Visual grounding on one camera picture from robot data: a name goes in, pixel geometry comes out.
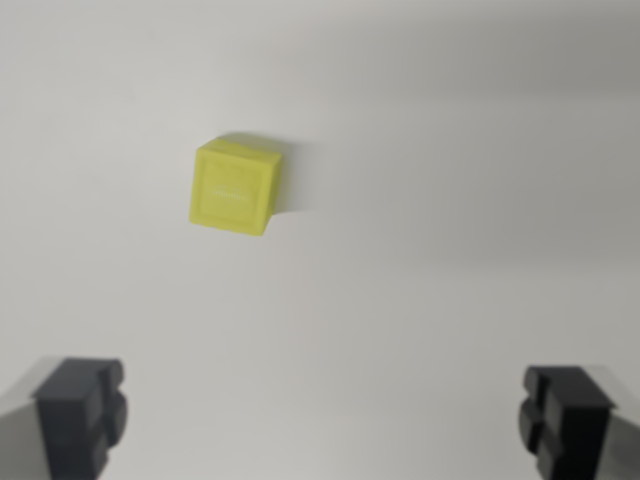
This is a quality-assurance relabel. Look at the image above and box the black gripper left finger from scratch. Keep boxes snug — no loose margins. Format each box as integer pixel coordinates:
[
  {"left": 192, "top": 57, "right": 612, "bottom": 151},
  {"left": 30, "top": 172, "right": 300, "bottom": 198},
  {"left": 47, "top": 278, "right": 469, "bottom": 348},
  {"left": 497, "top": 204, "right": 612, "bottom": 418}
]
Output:
[{"left": 0, "top": 356, "right": 129, "bottom": 480}]

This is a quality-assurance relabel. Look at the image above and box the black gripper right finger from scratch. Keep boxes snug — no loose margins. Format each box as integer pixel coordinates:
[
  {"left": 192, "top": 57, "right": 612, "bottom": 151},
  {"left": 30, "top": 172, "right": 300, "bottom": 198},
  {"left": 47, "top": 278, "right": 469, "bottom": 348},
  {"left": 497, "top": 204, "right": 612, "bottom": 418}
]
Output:
[{"left": 517, "top": 364, "right": 640, "bottom": 480}]

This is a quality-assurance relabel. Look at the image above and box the yellow soft toy cube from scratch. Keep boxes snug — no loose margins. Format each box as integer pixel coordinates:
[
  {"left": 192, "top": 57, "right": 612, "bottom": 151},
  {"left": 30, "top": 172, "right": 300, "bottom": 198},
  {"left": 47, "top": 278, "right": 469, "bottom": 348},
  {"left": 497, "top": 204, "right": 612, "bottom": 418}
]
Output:
[{"left": 188, "top": 132, "right": 285, "bottom": 238}]

